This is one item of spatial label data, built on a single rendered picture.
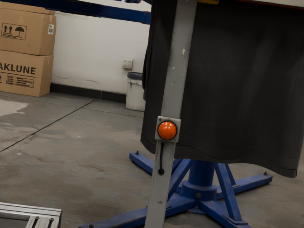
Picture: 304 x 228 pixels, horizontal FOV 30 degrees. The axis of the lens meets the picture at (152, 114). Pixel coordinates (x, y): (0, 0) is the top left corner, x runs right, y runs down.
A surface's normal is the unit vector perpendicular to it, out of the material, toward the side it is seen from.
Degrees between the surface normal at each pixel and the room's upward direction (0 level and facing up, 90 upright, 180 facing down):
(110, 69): 90
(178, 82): 90
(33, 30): 90
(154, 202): 89
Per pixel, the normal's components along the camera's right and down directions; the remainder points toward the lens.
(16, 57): -0.08, 0.12
